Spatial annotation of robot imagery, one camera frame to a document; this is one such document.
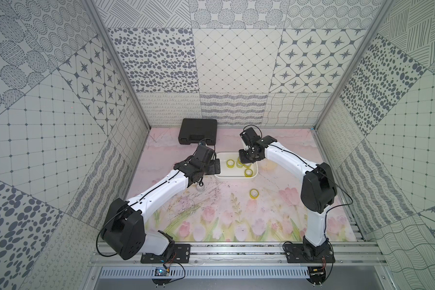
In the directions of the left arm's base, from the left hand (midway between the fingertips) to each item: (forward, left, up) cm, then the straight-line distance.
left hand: (210, 161), depth 84 cm
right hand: (+5, -18, -6) cm, 19 cm away
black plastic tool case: (+32, +13, -12) cm, 37 cm away
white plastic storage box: (+5, -13, -17) cm, 22 cm away
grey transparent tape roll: (+8, -20, -15) cm, 26 cm away
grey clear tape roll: (-6, +6, -17) cm, 19 cm away
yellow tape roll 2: (-8, -23, -17) cm, 29 cm away
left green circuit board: (-42, +18, -19) cm, 49 cm away
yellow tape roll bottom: (+4, -20, -16) cm, 26 cm away
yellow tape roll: (+9, -10, -15) cm, 20 cm away
